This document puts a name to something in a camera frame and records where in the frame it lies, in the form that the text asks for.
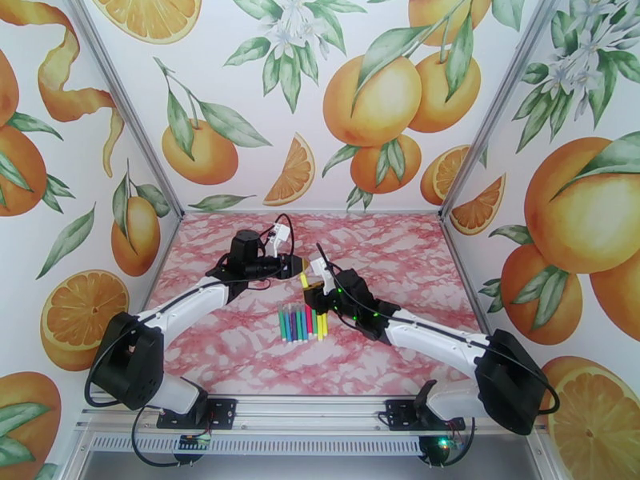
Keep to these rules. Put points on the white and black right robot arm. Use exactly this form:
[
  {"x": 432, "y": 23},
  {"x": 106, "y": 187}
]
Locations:
[{"x": 435, "y": 338}]

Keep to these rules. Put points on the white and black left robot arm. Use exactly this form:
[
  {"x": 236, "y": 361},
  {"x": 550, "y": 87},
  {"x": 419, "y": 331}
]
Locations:
[{"x": 175, "y": 303}]

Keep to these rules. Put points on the bright green marker pen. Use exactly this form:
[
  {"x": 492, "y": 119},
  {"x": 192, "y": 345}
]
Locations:
[{"x": 282, "y": 323}]

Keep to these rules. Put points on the black round hub with LED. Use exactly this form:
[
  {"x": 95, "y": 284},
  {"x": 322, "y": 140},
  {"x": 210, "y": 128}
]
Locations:
[{"x": 435, "y": 453}]

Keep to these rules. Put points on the purple marker pen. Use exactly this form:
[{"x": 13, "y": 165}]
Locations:
[{"x": 293, "y": 324}]

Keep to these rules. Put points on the dark green marker pen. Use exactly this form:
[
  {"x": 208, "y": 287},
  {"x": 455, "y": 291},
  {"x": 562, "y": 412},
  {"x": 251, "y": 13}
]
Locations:
[{"x": 314, "y": 322}]

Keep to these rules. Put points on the perforated metal vent strip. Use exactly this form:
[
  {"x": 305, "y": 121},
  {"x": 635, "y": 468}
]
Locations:
[{"x": 300, "y": 446}]

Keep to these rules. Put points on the small circuit board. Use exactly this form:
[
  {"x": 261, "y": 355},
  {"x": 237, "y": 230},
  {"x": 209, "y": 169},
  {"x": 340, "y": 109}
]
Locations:
[{"x": 192, "y": 442}]

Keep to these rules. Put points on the yellow marker pen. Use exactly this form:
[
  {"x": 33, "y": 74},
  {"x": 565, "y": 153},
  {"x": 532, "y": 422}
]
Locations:
[
  {"x": 304, "y": 281},
  {"x": 320, "y": 327},
  {"x": 325, "y": 324}
]

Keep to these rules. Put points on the teal marker pen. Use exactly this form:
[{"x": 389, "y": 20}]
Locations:
[{"x": 298, "y": 323}]

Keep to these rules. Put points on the red marker pen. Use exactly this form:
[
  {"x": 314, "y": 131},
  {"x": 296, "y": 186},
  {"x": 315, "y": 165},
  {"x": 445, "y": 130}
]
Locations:
[{"x": 309, "y": 322}]

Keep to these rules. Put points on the aluminium corner post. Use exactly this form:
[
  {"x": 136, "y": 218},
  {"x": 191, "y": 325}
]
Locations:
[
  {"x": 497, "y": 103},
  {"x": 127, "y": 108}
]

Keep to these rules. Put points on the aluminium side rail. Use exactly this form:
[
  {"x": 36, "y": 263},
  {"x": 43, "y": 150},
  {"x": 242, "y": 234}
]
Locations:
[{"x": 457, "y": 251}]

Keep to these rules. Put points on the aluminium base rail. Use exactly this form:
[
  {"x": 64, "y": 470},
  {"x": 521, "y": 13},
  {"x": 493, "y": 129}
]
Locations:
[{"x": 310, "y": 413}]

